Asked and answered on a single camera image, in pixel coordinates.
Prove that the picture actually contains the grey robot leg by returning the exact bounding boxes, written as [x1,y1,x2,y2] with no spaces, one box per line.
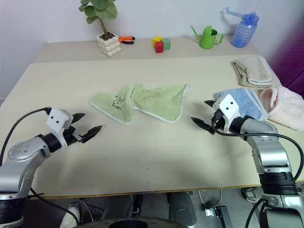
[167,191,198,227]
[59,194,144,228]

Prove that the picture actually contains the metal stand with cable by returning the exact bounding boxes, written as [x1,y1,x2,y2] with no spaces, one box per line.
[198,189,233,228]

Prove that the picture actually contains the green watering can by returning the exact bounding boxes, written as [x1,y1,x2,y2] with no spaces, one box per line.
[190,25,225,49]

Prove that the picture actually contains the dark rounded robot body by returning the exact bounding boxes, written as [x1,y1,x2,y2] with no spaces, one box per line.
[78,216,190,228]

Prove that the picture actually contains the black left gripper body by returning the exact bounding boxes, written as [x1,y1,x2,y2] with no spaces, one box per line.
[63,118,84,146]

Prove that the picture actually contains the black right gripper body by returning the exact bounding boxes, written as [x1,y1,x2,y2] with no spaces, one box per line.
[210,108,227,133]

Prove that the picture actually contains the folded pink towel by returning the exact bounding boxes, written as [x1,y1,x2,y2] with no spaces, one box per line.
[259,86,304,132]

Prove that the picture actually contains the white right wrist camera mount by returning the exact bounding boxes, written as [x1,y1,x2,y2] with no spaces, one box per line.
[212,94,242,133]

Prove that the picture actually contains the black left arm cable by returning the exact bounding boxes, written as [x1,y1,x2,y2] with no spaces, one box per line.
[0,107,52,167]

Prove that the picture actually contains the folded beige towel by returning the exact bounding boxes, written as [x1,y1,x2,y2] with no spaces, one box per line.
[231,56,274,87]

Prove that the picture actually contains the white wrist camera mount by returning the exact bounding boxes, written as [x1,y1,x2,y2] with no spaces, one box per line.
[212,94,242,133]
[46,108,74,148]

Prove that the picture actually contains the green towel with print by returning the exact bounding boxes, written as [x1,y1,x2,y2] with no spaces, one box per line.
[90,82,191,126]

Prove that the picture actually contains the orange and black pliers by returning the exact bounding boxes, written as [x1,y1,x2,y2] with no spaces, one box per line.
[118,36,136,45]

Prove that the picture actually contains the folded blue towel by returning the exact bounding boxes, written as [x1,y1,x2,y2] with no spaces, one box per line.
[215,88,269,123]

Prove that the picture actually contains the green plant in white pot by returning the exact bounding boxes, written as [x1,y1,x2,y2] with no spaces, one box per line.
[78,0,122,57]

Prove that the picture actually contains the blue plastic spray bottle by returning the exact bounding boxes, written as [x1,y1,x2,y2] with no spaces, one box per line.
[222,6,260,48]

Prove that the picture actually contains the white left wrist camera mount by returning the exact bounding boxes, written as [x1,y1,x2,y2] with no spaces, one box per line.
[46,108,74,148]

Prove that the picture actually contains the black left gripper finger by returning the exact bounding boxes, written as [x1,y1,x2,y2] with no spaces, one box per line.
[81,125,103,144]
[72,113,86,124]

